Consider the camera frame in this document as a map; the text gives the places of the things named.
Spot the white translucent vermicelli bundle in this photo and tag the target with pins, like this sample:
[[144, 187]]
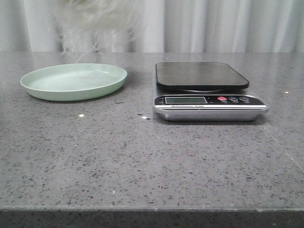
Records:
[[95, 26]]

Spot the black silver kitchen scale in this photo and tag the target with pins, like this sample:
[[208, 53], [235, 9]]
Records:
[[203, 91]]

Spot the light green round plate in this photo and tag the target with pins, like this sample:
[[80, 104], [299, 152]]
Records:
[[74, 82]]

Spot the white pleated curtain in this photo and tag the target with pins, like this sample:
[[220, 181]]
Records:
[[201, 26]]

